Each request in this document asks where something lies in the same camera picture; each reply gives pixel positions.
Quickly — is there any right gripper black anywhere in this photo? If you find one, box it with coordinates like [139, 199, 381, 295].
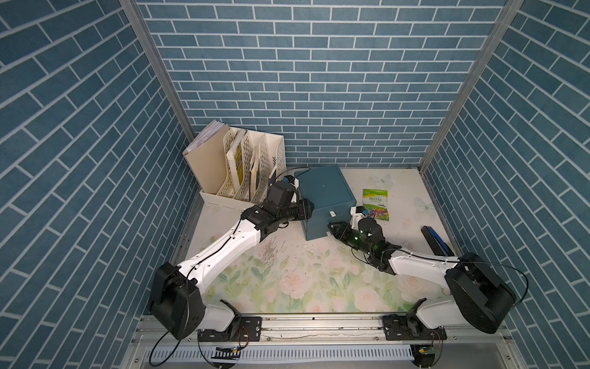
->
[327, 221, 373, 258]

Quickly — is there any green flower seed bag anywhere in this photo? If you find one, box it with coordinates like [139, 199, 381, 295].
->
[363, 189, 390, 221]

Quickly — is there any teal drawer cabinet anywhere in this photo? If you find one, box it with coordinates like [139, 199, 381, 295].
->
[297, 165, 356, 241]

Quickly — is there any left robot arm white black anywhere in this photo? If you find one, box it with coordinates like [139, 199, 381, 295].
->
[148, 175, 313, 341]

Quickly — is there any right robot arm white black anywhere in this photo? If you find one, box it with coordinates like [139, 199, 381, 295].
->
[328, 218, 518, 338]

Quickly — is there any cream mesh file organizer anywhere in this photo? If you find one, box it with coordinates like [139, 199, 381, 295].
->
[200, 130, 286, 211]

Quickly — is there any floral table mat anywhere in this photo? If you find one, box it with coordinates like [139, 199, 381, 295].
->
[204, 169, 446, 314]

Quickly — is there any yellow green booklet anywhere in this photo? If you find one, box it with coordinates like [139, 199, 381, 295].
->
[226, 128, 246, 195]

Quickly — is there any black blue tool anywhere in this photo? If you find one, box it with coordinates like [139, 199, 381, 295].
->
[420, 226, 455, 257]

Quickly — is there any beige folder with papers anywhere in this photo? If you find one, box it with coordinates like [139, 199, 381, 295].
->
[183, 120, 230, 194]

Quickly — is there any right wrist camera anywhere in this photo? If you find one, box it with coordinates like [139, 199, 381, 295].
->
[350, 206, 368, 230]

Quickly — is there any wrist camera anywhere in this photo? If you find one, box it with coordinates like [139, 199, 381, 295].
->
[282, 175, 299, 192]
[350, 206, 368, 230]

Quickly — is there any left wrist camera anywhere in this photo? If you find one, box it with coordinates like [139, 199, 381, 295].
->
[282, 175, 299, 192]

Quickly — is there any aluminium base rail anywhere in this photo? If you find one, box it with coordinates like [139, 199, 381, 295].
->
[122, 313, 525, 368]

